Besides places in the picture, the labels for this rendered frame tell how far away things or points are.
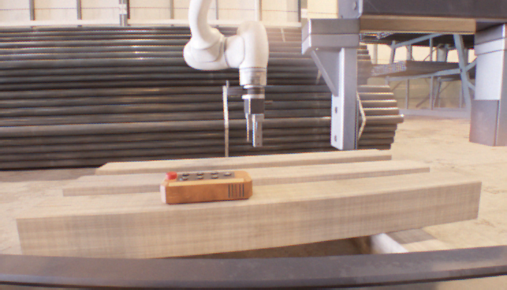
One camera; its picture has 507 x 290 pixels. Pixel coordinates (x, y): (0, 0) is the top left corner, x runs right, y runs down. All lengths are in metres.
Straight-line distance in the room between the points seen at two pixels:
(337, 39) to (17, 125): 1.84
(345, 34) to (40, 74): 1.92
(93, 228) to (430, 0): 0.58
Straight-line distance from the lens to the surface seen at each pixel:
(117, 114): 1.64
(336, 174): 0.72
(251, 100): 0.78
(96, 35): 2.43
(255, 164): 0.82
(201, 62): 0.88
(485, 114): 0.29
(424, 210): 0.70
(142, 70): 1.74
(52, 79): 1.99
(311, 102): 1.68
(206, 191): 0.50
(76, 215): 0.57
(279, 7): 9.82
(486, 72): 0.29
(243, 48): 0.82
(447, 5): 0.24
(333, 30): 0.21
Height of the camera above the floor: 0.39
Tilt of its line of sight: 7 degrees down
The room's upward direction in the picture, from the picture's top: 1 degrees counter-clockwise
